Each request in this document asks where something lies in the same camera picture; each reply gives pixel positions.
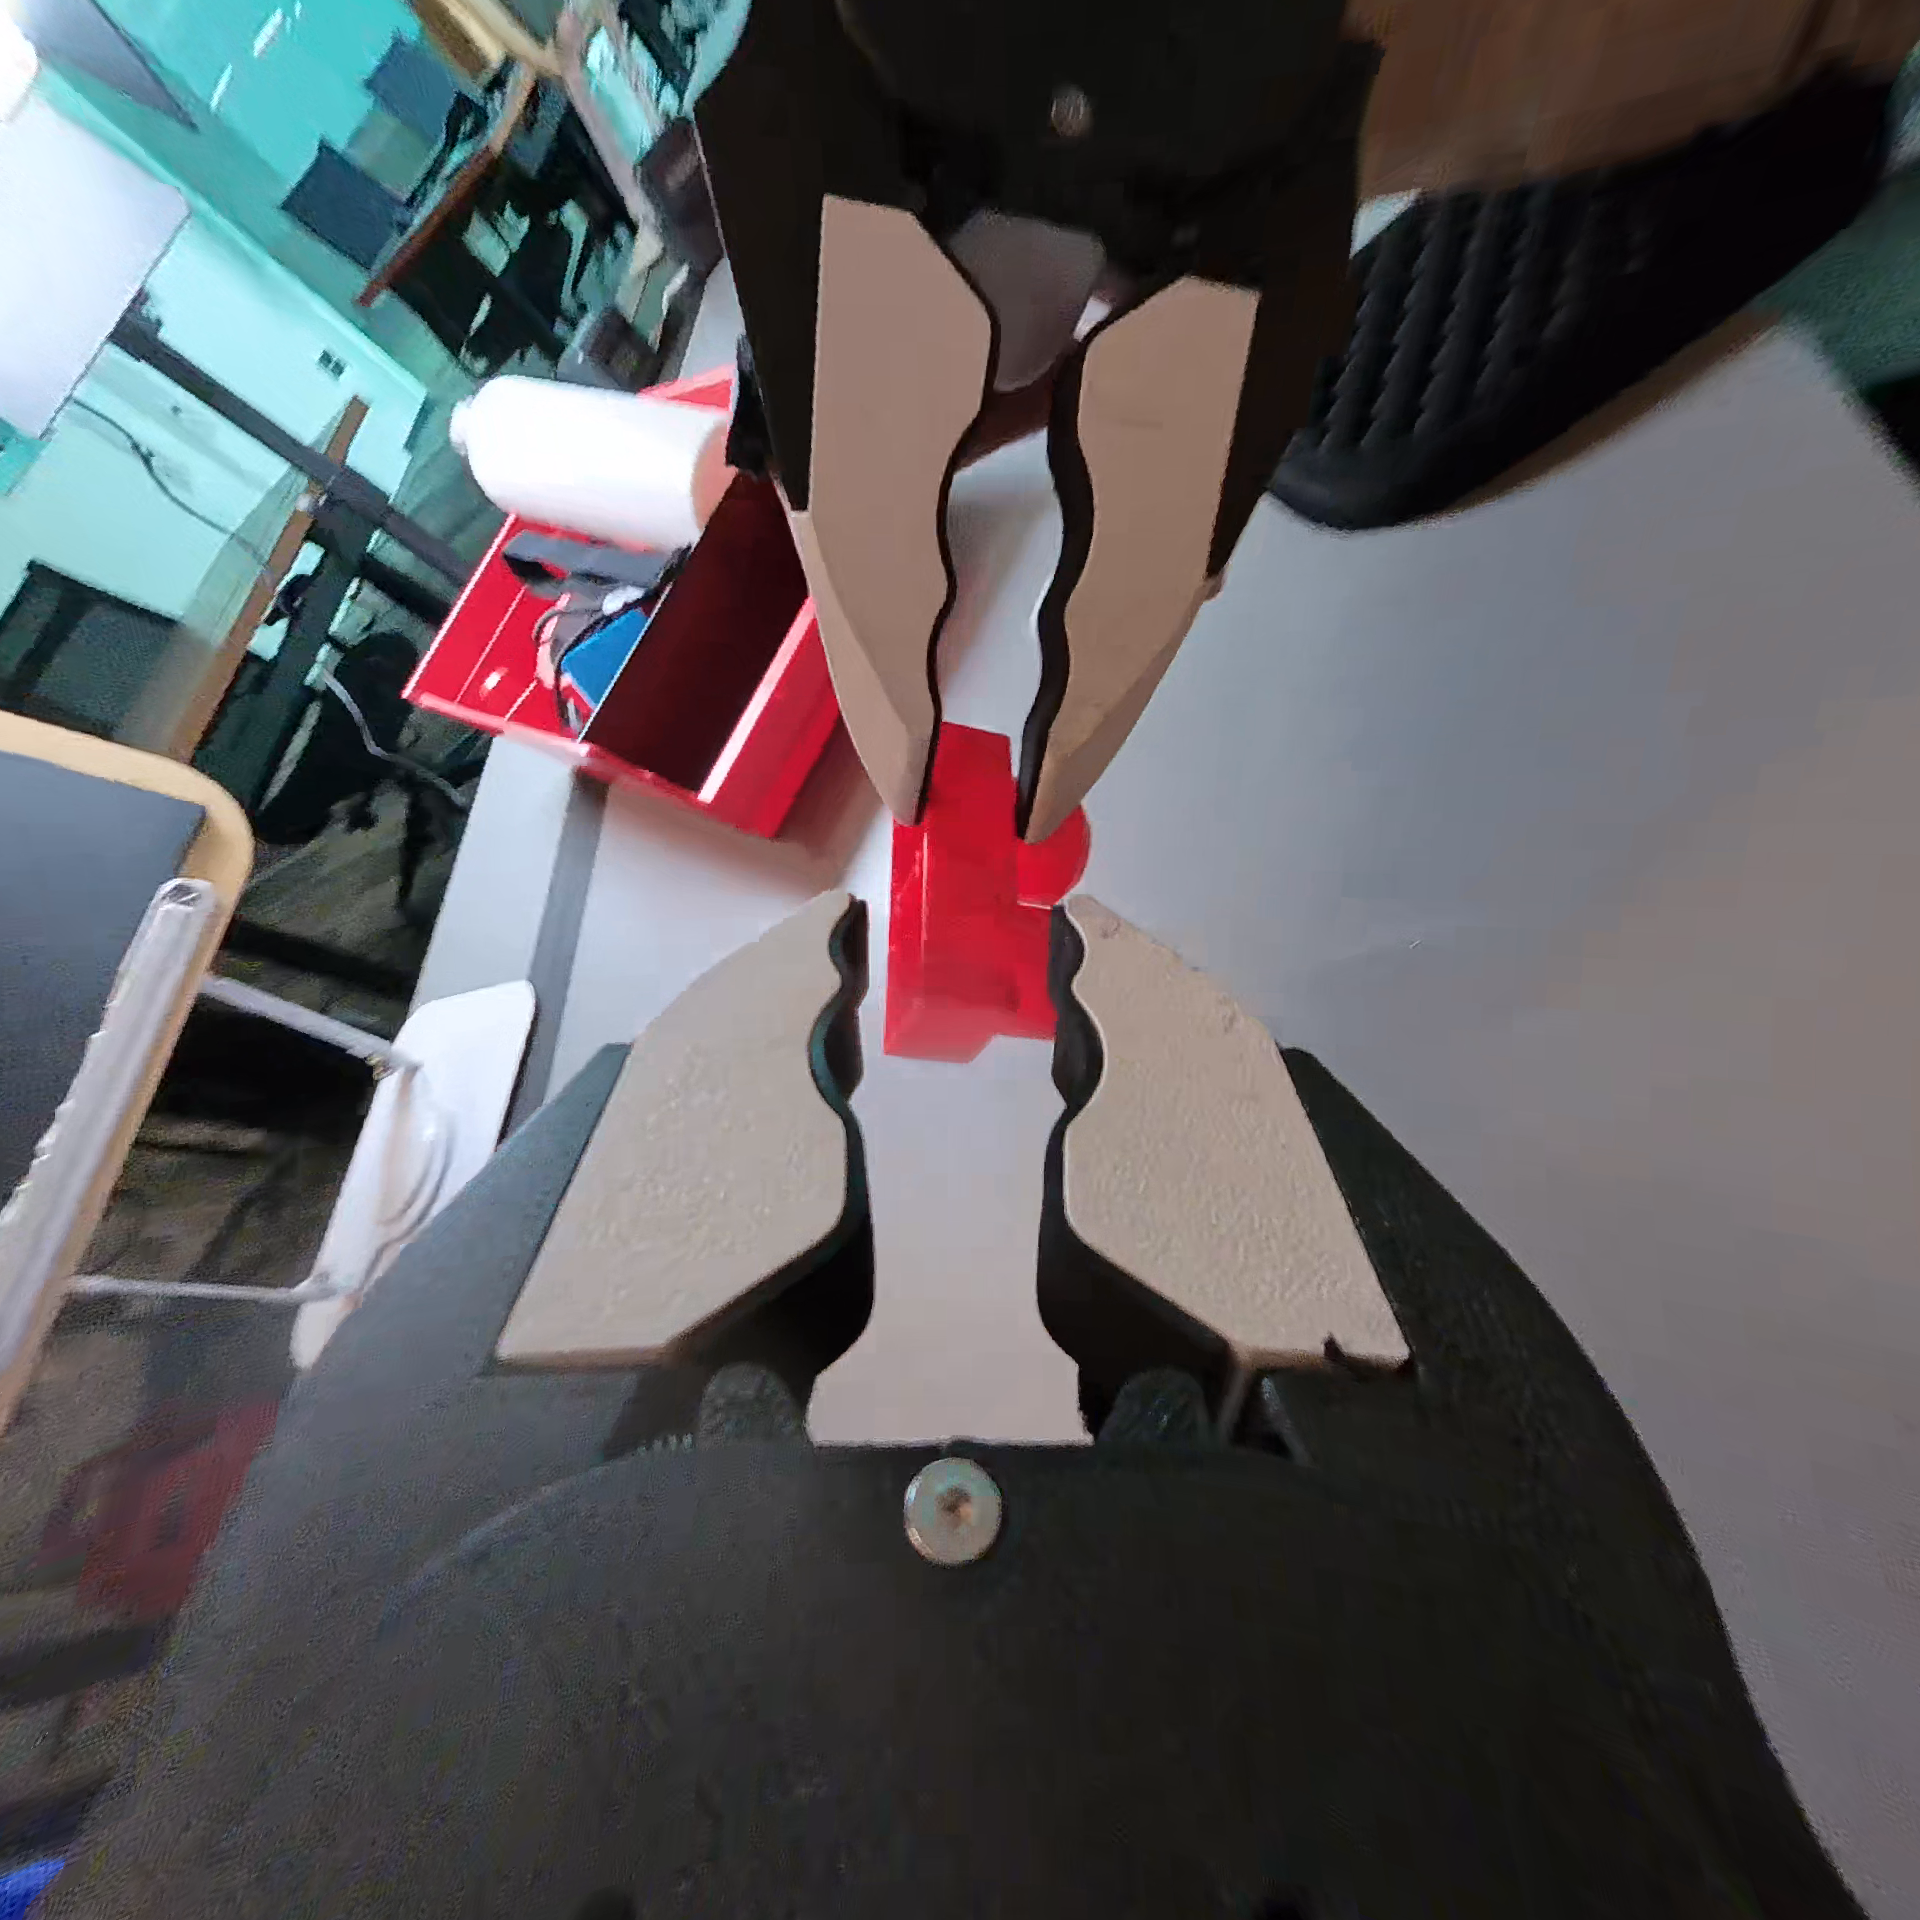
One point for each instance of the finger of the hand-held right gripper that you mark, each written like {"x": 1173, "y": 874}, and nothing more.
{"x": 1154, "y": 479}
{"x": 886, "y": 451}

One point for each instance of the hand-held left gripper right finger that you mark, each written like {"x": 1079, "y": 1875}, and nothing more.
{"x": 1216, "y": 1184}

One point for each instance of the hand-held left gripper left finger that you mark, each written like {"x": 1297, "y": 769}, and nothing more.
{"x": 704, "y": 1169}

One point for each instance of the red plastic bin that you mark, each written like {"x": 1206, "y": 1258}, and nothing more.
{"x": 720, "y": 691}

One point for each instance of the red two-stud toy block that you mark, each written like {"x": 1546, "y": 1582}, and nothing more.
{"x": 960, "y": 929}

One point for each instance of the blue black foam block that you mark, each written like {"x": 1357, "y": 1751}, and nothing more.
{"x": 607, "y": 667}

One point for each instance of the person's right forearm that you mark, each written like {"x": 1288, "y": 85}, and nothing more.
{"x": 1576, "y": 73}

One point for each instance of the white water bottle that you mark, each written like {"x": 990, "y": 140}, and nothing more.
{"x": 584, "y": 456}

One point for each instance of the black seat cushion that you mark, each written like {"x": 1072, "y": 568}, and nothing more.
{"x": 1529, "y": 330}

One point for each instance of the black stand pole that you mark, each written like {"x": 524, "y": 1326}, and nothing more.
{"x": 299, "y": 466}

